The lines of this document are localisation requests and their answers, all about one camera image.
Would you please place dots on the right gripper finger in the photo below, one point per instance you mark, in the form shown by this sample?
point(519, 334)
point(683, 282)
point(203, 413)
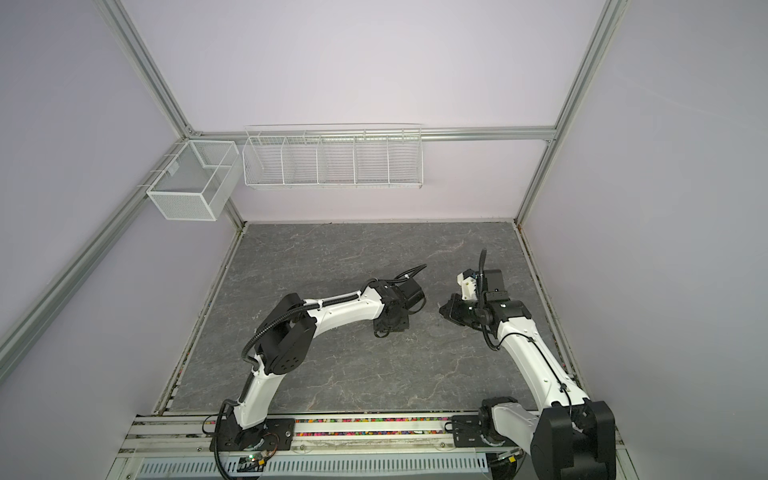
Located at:
point(451, 302)
point(446, 314)

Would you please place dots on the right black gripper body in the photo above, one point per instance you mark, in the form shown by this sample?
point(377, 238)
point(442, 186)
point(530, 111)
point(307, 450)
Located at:
point(472, 313)

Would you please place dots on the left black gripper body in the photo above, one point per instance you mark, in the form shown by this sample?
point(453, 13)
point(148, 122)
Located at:
point(401, 323)

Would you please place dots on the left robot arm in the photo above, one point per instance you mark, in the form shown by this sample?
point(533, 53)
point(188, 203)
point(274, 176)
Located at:
point(282, 341)

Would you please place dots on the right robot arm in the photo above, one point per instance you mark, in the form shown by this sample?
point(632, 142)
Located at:
point(569, 435)

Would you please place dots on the white mesh box basket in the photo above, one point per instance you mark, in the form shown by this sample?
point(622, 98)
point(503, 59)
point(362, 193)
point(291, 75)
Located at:
point(198, 181)

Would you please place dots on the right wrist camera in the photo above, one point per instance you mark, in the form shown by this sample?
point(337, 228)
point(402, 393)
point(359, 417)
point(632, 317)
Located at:
point(468, 283)

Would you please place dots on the white vented cable duct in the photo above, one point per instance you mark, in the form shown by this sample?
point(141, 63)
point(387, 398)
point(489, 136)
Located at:
point(315, 466)

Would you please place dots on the white wire shelf basket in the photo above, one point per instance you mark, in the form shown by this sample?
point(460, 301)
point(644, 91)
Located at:
point(362, 155)

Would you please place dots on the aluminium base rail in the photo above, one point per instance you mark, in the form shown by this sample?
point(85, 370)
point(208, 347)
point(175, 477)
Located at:
point(345, 434)

